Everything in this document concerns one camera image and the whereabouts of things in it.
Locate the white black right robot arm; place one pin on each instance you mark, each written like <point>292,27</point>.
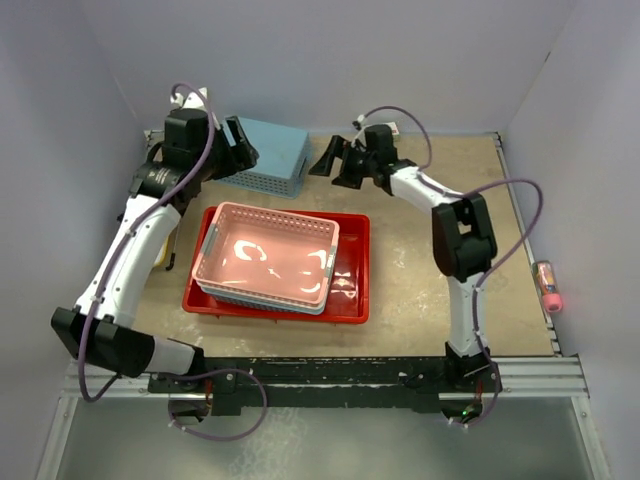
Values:
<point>463,240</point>

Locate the pink perforated basket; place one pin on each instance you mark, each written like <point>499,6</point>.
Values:
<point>271,251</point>

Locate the small white green box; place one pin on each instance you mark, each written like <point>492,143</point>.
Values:
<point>394,129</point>

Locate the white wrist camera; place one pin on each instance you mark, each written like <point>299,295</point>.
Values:
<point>359,124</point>
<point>191,100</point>

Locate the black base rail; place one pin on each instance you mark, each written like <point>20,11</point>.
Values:
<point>418,383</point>

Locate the red plastic tray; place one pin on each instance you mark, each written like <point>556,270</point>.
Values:
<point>349,293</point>

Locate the light blue perforated basket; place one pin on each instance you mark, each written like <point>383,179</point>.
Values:
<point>284,153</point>

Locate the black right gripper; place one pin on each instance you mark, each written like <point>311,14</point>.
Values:
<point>335,149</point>

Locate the pink capped bottle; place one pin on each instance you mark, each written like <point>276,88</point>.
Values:
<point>547,286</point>

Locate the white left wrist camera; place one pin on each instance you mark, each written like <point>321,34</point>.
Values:
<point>191,100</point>

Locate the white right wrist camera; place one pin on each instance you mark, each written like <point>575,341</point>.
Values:
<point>359,124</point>

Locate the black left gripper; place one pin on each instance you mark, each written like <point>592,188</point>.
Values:
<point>239,157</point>

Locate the yellow framed whiteboard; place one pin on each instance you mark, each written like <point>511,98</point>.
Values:
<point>163,253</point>

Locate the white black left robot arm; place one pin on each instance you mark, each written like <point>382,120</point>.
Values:
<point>98,329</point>

